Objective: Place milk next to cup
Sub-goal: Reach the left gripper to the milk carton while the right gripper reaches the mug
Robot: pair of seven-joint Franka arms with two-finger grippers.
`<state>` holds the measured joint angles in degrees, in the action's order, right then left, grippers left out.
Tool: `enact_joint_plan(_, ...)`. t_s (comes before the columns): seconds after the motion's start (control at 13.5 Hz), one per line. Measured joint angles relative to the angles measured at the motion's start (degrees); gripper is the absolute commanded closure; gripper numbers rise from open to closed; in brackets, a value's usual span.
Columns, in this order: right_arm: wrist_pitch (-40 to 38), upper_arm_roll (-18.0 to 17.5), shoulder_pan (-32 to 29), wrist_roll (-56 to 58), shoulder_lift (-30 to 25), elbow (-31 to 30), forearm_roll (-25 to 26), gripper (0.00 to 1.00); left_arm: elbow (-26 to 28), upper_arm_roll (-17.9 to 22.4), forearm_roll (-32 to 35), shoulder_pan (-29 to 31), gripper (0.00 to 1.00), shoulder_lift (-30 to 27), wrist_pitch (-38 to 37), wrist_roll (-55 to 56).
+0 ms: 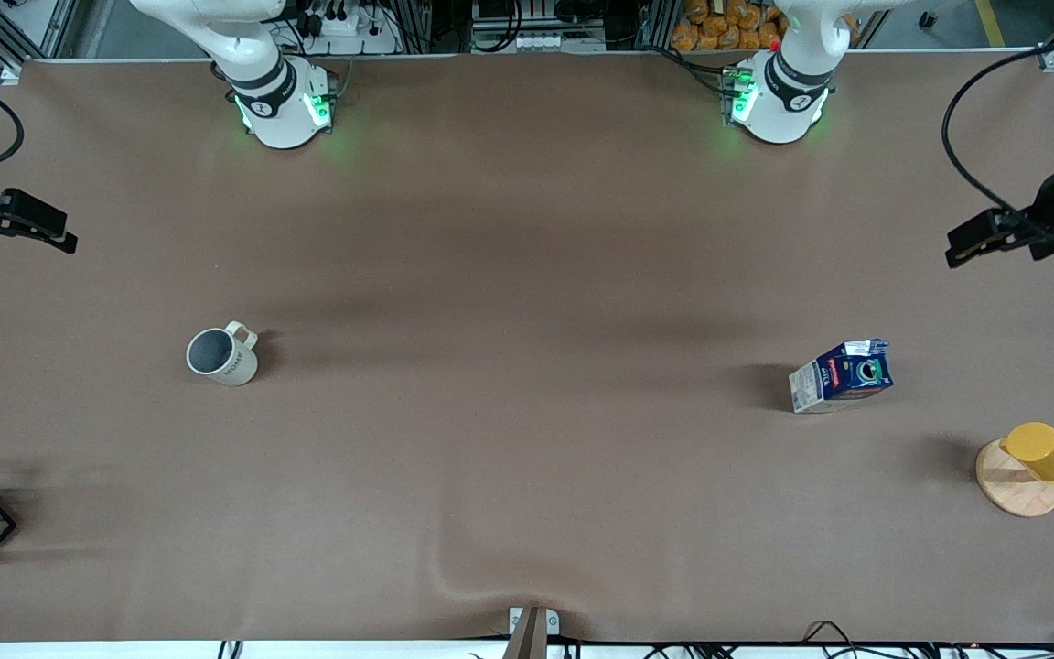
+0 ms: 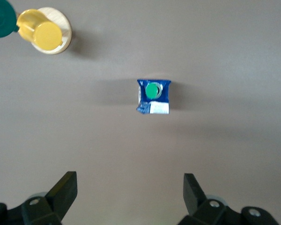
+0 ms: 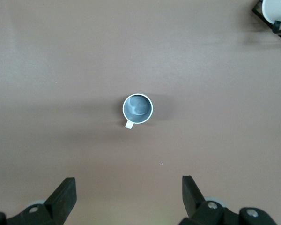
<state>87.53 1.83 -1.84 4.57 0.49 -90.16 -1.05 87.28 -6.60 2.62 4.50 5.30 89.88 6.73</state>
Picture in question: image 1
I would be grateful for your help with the blue white milk carton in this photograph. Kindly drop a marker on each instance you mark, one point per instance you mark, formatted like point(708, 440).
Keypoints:
point(843, 375)

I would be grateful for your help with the beige ceramic mug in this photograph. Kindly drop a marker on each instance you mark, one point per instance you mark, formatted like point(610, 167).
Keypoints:
point(220, 359)

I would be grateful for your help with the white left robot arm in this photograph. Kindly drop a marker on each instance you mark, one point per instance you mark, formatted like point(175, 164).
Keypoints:
point(779, 96)

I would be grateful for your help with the yellow plastic cup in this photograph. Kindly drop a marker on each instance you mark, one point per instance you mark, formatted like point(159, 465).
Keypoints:
point(1044, 451)

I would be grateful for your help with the round wooden mug stand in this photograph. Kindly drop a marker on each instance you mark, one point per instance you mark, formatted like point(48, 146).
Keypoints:
point(1016, 490)

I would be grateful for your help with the orange snack packets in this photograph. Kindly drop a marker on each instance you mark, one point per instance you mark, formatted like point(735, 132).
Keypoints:
point(724, 27)

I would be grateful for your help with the white power strip with plugs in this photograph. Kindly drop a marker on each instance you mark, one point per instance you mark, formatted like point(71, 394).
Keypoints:
point(353, 32)

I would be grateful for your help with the white empty power strip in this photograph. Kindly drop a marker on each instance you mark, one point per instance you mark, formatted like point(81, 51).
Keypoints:
point(556, 41)

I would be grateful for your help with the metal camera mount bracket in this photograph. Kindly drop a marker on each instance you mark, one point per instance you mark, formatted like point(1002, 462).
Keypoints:
point(532, 627)

